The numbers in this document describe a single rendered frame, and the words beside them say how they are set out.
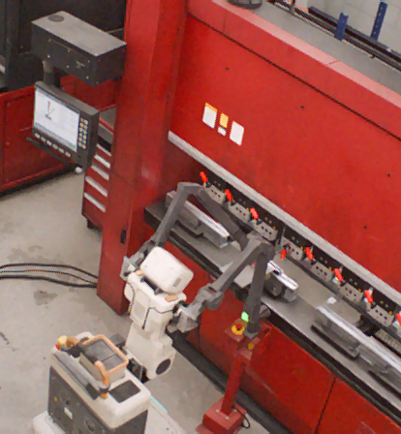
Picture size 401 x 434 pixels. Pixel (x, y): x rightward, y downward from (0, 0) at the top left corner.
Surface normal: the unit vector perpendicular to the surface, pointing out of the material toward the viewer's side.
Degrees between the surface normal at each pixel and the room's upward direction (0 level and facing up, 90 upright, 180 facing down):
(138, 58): 90
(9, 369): 0
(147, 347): 82
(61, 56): 90
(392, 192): 90
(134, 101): 90
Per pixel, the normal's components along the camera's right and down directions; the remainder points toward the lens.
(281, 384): -0.72, 0.33
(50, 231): 0.15, -0.79
